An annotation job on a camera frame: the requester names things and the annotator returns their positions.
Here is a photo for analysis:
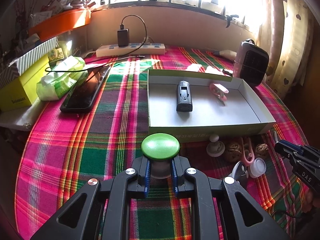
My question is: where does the small white cream jar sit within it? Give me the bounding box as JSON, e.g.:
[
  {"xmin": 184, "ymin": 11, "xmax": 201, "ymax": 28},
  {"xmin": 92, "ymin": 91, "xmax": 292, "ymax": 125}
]
[{"xmin": 248, "ymin": 158, "xmax": 266, "ymax": 179}]

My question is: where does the black round remote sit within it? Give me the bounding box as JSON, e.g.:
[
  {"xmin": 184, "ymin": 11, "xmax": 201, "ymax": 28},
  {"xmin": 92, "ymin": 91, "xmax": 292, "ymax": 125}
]
[{"xmin": 229, "ymin": 161, "xmax": 249, "ymax": 189}]

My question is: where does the green mushroom-shaped knob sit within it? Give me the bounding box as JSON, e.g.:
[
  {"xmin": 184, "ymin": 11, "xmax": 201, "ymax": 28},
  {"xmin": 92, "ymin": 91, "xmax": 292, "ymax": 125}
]
[{"xmin": 141, "ymin": 133, "xmax": 180, "ymax": 179}]

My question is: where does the black rectangular device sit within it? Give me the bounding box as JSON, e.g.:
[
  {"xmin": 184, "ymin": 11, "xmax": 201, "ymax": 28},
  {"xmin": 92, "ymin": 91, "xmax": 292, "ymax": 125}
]
[{"xmin": 176, "ymin": 81, "xmax": 193, "ymax": 112}]

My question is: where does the pink small fan device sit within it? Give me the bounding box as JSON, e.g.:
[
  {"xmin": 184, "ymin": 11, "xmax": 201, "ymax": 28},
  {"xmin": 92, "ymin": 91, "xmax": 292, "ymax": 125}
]
[{"xmin": 209, "ymin": 83, "xmax": 229, "ymax": 105}]

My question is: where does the right brown walnut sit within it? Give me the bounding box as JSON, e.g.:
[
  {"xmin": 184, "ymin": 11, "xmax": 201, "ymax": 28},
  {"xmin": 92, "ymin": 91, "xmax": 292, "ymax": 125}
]
[{"xmin": 255, "ymin": 143, "xmax": 269, "ymax": 160}]

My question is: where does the brown walnut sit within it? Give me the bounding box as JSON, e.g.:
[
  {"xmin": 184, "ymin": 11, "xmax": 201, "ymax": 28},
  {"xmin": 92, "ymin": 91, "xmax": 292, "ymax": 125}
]
[
  {"xmin": 255, "ymin": 143, "xmax": 269, "ymax": 160},
  {"xmin": 223, "ymin": 142, "xmax": 242, "ymax": 163}
]

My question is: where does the white small suction hook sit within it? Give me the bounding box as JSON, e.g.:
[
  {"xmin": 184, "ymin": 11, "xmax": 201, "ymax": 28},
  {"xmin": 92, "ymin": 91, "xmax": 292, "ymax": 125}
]
[{"xmin": 206, "ymin": 134, "xmax": 225, "ymax": 158}]

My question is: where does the left brown walnut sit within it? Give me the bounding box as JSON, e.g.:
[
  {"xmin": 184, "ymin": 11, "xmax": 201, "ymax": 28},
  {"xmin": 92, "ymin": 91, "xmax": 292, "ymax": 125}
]
[{"xmin": 223, "ymin": 142, "xmax": 242, "ymax": 163}]

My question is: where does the shallow green cardboard box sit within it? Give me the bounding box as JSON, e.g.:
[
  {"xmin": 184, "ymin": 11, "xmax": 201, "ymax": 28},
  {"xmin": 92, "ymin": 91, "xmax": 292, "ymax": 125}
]
[{"xmin": 148, "ymin": 69, "xmax": 276, "ymax": 142}]

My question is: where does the pink black space heater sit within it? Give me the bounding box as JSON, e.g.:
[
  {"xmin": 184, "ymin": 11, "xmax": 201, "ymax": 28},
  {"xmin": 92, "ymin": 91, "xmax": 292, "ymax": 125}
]
[{"xmin": 233, "ymin": 39, "xmax": 269, "ymax": 87}]

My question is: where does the black smartphone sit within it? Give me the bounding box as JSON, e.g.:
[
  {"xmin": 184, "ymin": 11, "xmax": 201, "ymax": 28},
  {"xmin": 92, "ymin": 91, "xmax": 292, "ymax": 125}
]
[{"xmin": 60, "ymin": 65, "xmax": 112, "ymax": 114}]

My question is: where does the heart pattern curtain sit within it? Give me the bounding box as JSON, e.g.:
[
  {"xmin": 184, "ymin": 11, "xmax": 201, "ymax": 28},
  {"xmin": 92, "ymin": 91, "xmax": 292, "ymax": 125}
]
[{"xmin": 257, "ymin": 0, "xmax": 314, "ymax": 99}]

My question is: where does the green tissue pack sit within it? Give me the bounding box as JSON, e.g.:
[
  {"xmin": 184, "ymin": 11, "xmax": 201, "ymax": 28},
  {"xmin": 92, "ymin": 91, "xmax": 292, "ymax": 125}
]
[{"xmin": 36, "ymin": 56, "xmax": 87, "ymax": 101}]

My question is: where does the yellow cardboard box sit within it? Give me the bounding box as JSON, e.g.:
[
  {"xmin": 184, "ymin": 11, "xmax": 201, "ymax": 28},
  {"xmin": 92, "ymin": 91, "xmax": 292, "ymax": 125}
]
[{"xmin": 0, "ymin": 54, "xmax": 49, "ymax": 112}]

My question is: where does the white power strip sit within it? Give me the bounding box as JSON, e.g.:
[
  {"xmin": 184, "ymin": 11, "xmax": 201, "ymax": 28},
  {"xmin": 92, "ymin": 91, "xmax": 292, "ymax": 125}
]
[{"xmin": 95, "ymin": 43, "xmax": 166, "ymax": 57}]

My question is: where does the black charger plug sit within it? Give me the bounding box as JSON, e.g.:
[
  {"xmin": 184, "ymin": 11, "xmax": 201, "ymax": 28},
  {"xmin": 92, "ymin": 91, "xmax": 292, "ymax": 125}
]
[{"xmin": 117, "ymin": 29, "xmax": 130, "ymax": 47}]

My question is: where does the orange tray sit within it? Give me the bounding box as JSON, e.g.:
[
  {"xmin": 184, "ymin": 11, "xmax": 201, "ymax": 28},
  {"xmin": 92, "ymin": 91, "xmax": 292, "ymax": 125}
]
[{"xmin": 28, "ymin": 8, "xmax": 91, "ymax": 41}]

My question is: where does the black charging cable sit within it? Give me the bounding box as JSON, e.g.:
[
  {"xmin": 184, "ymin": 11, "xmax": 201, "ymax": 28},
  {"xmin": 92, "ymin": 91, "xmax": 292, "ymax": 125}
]
[{"xmin": 44, "ymin": 14, "xmax": 148, "ymax": 74}]

